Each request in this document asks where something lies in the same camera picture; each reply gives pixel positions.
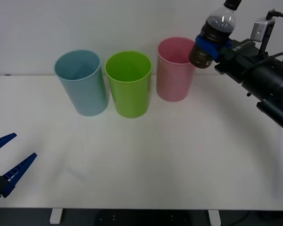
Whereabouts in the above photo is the dark drink plastic bottle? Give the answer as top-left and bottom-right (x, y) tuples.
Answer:
(188, 0), (243, 70)

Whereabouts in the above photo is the white table leg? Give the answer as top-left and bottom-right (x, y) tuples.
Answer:
(208, 210), (222, 226)
(50, 208), (63, 225)

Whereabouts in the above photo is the green plastic bin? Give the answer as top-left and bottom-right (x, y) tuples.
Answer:
(104, 51), (152, 119)

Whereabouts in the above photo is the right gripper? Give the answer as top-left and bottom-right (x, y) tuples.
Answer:
(194, 35), (262, 83)

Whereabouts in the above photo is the pale blue plastic bin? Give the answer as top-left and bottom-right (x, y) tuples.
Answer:
(53, 49), (110, 117)

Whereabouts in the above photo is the pink plastic bin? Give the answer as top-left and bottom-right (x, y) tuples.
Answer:
(156, 37), (197, 102)

